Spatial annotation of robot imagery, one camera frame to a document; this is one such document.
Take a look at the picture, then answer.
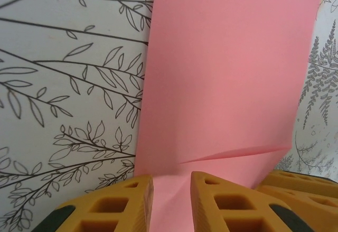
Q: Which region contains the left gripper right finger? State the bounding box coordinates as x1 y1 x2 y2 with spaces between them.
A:
190 171 319 232

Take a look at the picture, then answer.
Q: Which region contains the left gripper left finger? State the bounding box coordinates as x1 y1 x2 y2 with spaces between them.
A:
30 174 155 232

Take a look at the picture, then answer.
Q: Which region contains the floral tablecloth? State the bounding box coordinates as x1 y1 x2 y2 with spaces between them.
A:
0 0 338 232

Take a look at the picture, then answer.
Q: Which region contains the pink cloth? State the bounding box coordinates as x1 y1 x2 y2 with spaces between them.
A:
134 0 326 232

